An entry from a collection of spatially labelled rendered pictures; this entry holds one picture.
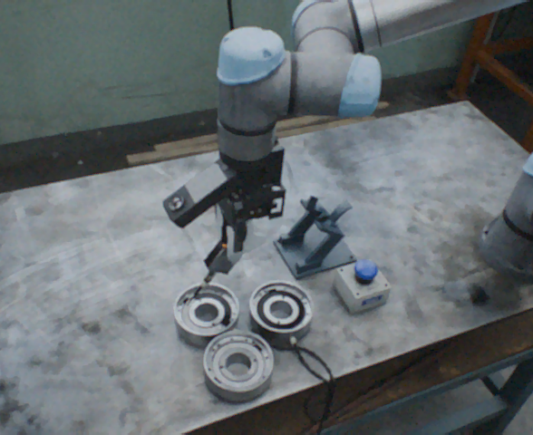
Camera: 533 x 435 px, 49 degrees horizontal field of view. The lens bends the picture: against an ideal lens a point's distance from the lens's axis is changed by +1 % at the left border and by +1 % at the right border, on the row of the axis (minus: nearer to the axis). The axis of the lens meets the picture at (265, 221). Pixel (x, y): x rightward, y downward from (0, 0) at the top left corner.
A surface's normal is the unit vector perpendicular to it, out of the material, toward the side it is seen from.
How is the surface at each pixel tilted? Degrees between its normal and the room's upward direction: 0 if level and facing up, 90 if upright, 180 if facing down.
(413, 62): 90
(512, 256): 73
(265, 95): 85
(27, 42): 90
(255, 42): 0
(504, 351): 0
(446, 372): 0
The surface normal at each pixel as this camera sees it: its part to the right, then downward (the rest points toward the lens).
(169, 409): 0.07, -0.72
